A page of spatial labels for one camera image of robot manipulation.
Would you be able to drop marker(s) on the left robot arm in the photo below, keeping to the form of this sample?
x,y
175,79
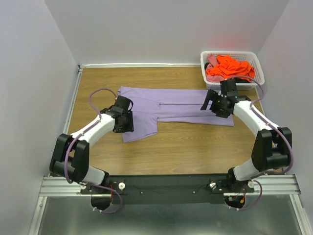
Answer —
x,y
70,158

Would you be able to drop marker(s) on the orange t shirt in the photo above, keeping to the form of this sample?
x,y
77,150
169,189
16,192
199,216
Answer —
x,y
232,68

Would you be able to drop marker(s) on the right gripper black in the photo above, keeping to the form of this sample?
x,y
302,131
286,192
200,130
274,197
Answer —
x,y
220,113

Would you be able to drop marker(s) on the purple t shirt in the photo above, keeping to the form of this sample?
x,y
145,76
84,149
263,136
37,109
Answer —
x,y
152,106

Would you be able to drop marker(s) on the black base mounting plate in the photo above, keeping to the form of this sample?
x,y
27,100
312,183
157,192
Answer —
x,y
133,198

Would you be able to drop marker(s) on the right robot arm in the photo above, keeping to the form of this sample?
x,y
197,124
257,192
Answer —
x,y
273,144

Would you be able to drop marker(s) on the aluminium frame rail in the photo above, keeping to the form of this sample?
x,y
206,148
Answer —
x,y
268,184

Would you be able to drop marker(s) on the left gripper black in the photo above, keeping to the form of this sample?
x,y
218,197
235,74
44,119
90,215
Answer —
x,y
129,127

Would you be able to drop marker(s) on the pink t shirt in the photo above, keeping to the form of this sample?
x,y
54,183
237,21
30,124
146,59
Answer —
x,y
214,75

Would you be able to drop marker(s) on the white plastic laundry basket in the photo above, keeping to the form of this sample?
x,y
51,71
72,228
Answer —
x,y
240,56

